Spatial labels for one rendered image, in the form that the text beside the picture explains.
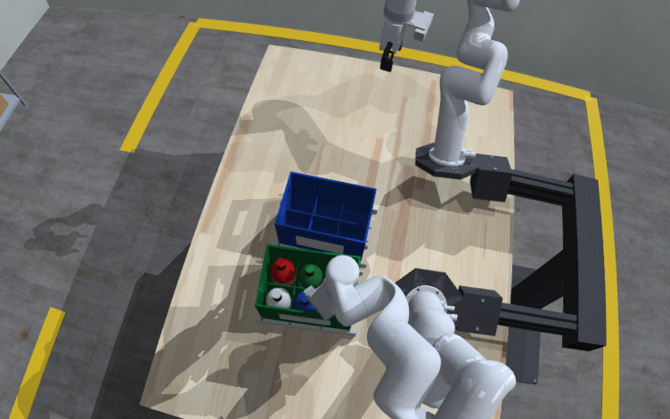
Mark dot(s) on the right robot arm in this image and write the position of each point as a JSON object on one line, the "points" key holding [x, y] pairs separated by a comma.
{"points": [[457, 83]]}

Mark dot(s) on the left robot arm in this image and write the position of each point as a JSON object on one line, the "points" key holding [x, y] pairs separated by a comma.
{"points": [[412, 359]]}

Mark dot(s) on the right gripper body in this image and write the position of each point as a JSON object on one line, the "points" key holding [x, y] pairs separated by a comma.
{"points": [[392, 32]]}

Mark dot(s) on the green bottle crate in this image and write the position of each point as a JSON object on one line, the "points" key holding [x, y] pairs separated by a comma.
{"points": [[299, 257]]}

